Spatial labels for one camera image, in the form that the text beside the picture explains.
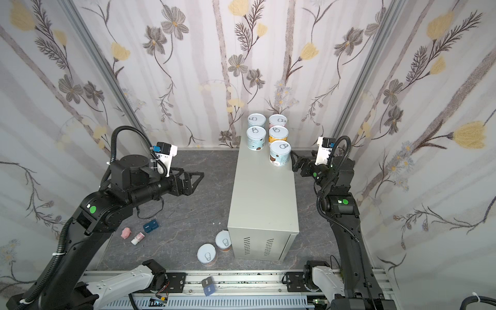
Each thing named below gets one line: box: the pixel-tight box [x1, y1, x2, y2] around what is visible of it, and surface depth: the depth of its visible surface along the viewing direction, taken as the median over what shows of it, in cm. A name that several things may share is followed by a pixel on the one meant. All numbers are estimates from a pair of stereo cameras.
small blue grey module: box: [200, 276, 216, 297], surface depth 73 cm
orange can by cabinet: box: [215, 229, 232, 252], surface depth 81 cm
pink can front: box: [196, 243, 218, 267], surface depth 78 cm
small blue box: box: [143, 219, 159, 234], surface depth 88 cm
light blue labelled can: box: [247, 113, 267, 129], surface depth 78 cm
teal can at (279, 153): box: [269, 140, 292, 168], surface depth 68 cm
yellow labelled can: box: [268, 125, 290, 143], surface depth 73 cm
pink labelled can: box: [268, 113, 288, 130], surface depth 78 cm
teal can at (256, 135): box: [246, 125, 267, 152], surface depth 73 cm
